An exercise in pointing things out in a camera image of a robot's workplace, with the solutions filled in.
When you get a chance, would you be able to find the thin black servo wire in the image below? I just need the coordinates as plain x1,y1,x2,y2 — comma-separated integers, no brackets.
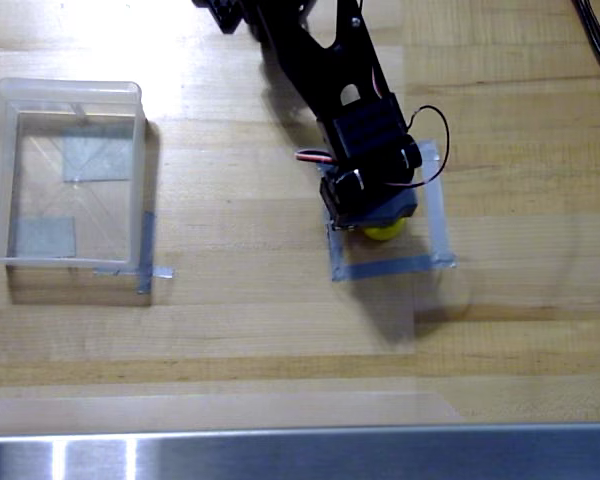
384,104,453,190

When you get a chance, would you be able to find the clear plastic container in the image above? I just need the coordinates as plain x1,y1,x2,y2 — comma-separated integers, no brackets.
0,77,147,267

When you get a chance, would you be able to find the yellow ring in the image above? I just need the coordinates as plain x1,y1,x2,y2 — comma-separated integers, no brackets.
363,216,408,243

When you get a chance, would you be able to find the grey tape patch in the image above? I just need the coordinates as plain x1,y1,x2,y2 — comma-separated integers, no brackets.
61,124,134,183
13,215,78,259

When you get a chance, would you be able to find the shiny metal rail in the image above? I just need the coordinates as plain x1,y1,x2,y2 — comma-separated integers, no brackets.
0,423,600,480

